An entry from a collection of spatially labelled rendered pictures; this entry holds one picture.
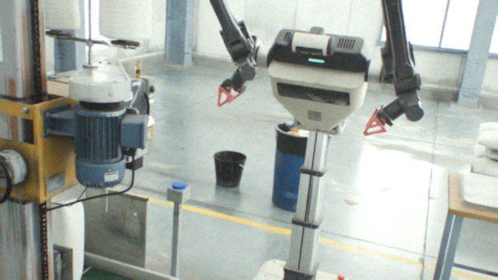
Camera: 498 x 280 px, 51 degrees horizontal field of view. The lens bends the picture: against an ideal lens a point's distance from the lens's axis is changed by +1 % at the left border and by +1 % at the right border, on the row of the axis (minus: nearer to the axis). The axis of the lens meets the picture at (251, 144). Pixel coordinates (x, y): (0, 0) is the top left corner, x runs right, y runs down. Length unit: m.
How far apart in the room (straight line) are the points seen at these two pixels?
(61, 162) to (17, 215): 0.21
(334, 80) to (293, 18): 7.98
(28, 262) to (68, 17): 0.81
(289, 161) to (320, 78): 2.05
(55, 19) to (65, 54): 6.19
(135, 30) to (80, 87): 0.25
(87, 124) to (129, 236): 1.08
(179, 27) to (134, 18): 8.96
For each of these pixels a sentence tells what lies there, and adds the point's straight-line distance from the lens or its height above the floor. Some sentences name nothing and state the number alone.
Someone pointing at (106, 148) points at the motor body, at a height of 1.22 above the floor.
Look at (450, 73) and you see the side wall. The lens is 9.72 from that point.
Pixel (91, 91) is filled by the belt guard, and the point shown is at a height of 1.40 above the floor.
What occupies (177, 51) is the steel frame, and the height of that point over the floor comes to 0.26.
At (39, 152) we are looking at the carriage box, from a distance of 1.68.
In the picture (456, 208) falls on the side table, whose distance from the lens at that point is 2.78.
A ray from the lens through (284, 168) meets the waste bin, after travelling 4.09.
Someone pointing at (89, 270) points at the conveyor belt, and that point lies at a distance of 2.62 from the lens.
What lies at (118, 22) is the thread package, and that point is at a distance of 1.66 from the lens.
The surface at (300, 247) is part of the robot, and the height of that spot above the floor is 0.56.
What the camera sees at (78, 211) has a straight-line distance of 2.32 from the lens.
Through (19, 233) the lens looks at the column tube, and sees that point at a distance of 1.84.
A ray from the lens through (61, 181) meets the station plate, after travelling 1.78.
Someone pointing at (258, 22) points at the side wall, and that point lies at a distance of 10.20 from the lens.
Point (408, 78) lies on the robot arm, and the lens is 1.78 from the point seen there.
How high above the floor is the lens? 1.74
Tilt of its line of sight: 17 degrees down
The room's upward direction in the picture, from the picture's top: 5 degrees clockwise
